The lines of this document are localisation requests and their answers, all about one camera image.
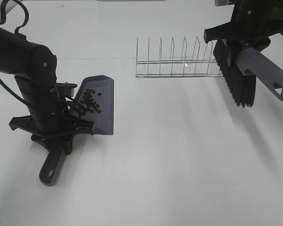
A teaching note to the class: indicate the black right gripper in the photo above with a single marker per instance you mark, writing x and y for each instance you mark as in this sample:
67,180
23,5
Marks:
252,21

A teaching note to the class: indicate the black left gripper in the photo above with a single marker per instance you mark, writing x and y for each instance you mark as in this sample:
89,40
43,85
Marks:
44,133

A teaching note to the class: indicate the grey hand brush black bristles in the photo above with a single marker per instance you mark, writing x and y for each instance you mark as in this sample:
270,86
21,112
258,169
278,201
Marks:
241,81

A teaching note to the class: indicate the pile of coffee beans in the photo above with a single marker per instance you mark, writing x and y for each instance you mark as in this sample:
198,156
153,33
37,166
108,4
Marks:
88,100

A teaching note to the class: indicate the grey plastic dustpan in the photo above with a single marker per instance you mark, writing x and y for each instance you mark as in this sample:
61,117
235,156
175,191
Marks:
103,124

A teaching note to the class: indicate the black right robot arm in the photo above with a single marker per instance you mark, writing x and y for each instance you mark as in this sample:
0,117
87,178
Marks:
252,23

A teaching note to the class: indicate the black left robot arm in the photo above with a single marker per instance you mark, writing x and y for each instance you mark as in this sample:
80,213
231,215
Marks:
28,72

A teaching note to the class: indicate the chrome wire dish rack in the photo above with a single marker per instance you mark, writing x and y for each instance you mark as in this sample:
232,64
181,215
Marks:
175,59

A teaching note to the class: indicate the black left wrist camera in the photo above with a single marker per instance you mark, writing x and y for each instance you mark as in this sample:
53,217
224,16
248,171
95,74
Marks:
66,89

